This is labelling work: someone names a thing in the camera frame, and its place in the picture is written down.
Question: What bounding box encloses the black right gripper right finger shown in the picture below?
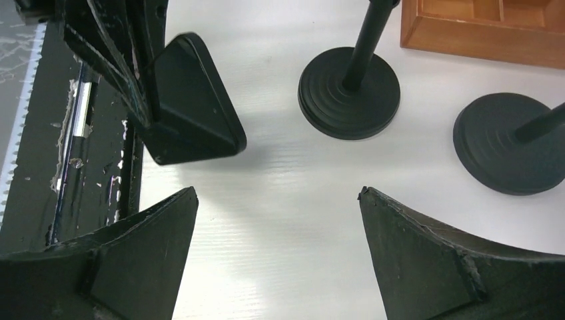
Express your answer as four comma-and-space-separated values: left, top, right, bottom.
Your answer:
358, 187, 564, 319

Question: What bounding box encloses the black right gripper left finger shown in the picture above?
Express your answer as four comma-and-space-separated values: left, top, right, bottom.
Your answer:
1, 187, 199, 319

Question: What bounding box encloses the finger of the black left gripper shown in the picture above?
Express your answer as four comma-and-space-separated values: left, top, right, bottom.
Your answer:
128, 0, 169, 119
57, 1, 155, 127

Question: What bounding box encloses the small black phone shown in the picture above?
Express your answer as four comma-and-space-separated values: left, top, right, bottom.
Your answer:
139, 32, 247, 165

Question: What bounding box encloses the black round base phone stand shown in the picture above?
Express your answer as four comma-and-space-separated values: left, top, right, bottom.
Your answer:
452, 93, 564, 195

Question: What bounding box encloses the orange wooden compartment tray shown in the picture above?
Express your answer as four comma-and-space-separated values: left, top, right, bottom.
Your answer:
400, 0, 564, 69

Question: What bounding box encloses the white slotted cable duct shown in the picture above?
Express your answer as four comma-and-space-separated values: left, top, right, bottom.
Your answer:
1, 18, 47, 218

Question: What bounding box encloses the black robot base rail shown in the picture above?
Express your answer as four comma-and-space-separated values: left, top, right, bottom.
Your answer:
1, 24, 143, 254

